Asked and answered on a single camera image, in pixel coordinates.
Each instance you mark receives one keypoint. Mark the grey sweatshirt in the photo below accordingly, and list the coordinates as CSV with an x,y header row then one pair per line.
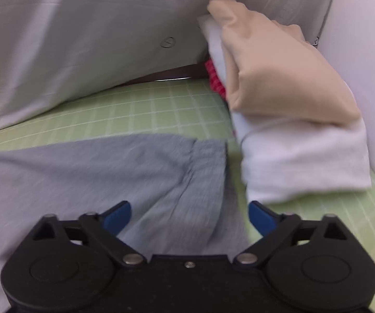
x,y
93,176

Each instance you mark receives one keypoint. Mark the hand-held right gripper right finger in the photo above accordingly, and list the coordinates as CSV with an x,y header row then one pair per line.
x,y
261,217

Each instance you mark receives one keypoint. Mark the beige folded garment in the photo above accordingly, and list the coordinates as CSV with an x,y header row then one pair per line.
x,y
272,71

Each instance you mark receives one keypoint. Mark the grey carrot-print quilt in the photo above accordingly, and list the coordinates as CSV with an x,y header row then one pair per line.
x,y
76,39

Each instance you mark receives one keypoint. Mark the white folded garment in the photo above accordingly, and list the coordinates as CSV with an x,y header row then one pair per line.
x,y
304,163

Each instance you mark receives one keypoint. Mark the red checked cloth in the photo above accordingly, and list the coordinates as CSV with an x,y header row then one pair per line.
x,y
215,78

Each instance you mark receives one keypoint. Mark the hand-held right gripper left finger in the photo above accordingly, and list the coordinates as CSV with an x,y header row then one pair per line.
x,y
119,217

